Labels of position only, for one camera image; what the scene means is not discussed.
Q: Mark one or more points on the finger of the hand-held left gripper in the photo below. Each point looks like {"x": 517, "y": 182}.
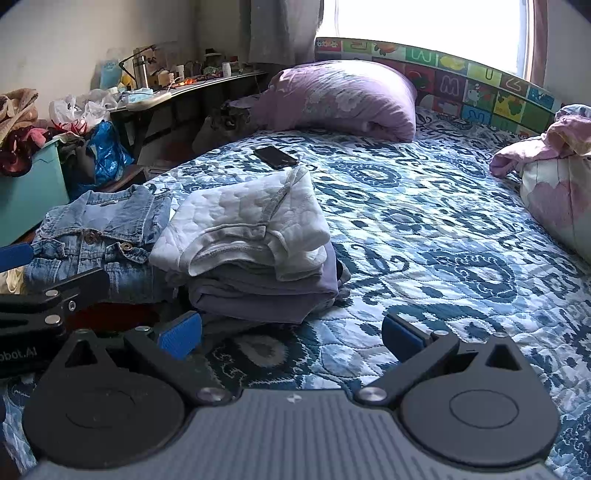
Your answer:
{"x": 16, "y": 257}
{"x": 78, "y": 286}

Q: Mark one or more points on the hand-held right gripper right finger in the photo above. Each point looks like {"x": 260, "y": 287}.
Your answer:
{"x": 401, "y": 339}

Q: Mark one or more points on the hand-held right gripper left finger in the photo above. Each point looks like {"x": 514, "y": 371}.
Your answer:
{"x": 180, "y": 334}

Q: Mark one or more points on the white quilted garment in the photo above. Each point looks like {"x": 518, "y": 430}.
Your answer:
{"x": 240, "y": 217}

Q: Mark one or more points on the yellow floral folded blanket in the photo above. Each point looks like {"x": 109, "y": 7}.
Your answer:
{"x": 10, "y": 282}

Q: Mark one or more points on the denim jacket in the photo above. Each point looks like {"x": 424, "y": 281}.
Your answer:
{"x": 92, "y": 230}

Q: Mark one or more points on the teal storage box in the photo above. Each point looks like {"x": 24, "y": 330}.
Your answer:
{"x": 32, "y": 194}

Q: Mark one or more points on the folded grey garment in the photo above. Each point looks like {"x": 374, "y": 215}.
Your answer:
{"x": 268, "y": 307}

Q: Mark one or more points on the blue patterned bed quilt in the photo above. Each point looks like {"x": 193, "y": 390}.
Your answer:
{"x": 415, "y": 230}

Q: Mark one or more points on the blue plastic bag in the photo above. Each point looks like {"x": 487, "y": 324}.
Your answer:
{"x": 108, "y": 154}

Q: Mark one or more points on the white plastic bag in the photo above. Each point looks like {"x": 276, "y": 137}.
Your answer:
{"x": 83, "y": 108}

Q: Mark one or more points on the dark wooden desk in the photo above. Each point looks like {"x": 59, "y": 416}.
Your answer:
{"x": 157, "y": 127}

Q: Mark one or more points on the blue face mask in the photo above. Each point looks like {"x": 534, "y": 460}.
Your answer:
{"x": 138, "y": 96}

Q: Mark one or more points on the black phone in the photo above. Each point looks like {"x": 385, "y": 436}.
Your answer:
{"x": 277, "y": 158}

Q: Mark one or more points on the light blue pouch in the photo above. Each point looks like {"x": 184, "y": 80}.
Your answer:
{"x": 110, "y": 74}

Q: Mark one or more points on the dark grey bag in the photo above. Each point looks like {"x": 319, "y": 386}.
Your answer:
{"x": 226, "y": 122}

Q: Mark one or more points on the steel thermos bottle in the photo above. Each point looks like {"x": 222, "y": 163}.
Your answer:
{"x": 141, "y": 71}

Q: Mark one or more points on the black desk lamp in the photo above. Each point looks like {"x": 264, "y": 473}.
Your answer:
{"x": 134, "y": 54}

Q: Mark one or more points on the clutter of small desk things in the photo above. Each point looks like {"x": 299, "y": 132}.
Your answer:
{"x": 198, "y": 69}

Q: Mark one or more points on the purple floral pillow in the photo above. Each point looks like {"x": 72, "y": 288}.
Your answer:
{"x": 346, "y": 97}

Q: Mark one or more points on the small white bottle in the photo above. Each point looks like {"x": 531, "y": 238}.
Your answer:
{"x": 226, "y": 69}

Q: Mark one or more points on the bright window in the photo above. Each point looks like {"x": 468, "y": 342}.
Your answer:
{"x": 425, "y": 23}

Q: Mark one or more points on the grey curtain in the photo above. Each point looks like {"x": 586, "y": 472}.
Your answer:
{"x": 281, "y": 30}

